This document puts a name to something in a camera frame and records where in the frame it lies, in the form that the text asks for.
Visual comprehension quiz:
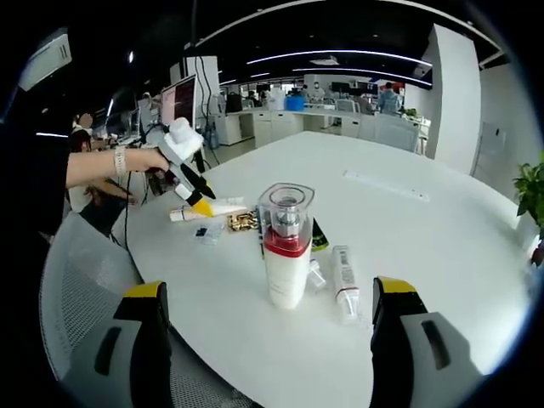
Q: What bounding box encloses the white slim skincare tube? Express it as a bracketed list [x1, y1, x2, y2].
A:
[168, 195, 250, 223]

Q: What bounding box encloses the potted green plant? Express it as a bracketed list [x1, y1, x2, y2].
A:
[513, 151, 544, 246]

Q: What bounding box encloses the small clear skincare sachet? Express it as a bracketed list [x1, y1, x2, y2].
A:
[190, 223, 225, 247]

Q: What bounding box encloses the white cabinet counter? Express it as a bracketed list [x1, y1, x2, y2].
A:
[224, 108, 362, 145]

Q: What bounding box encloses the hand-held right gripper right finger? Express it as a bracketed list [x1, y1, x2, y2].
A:
[370, 275, 485, 408]

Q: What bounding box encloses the green black skincare sachet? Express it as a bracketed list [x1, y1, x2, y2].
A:
[254, 207, 331, 252]

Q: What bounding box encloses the gold foil skincare sachet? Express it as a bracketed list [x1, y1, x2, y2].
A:
[227, 212, 259, 234]

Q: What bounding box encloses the white wristwatch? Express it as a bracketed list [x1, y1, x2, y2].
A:
[112, 145, 128, 177]

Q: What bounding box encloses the grey mesh office chair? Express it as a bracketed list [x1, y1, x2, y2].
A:
[40, 212, 256, 408]

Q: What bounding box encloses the white skincare tube red label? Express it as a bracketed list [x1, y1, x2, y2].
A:
[306, 258, 328, 291]

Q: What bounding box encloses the open laptop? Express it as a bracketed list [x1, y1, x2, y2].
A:
[160, 74, 199, 128]

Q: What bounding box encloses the white ceiling air unit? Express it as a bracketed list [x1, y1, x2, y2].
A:
[19, 32, 72, 91]

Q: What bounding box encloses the person's left hand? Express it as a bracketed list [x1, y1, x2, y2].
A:
[125, 145, 172, 175]

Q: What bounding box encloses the small white skincare bottle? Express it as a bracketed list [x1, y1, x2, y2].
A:
[330, 245, 362, 325]

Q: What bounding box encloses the white leaning panel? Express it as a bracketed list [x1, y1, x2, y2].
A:
[473, 121, 507, 184]

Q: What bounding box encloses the white skincare bottle red collar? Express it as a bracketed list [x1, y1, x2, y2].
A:
[258, 181, 316, 310]

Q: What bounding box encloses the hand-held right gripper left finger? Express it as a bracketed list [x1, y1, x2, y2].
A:
[70, 280, 173, 408]

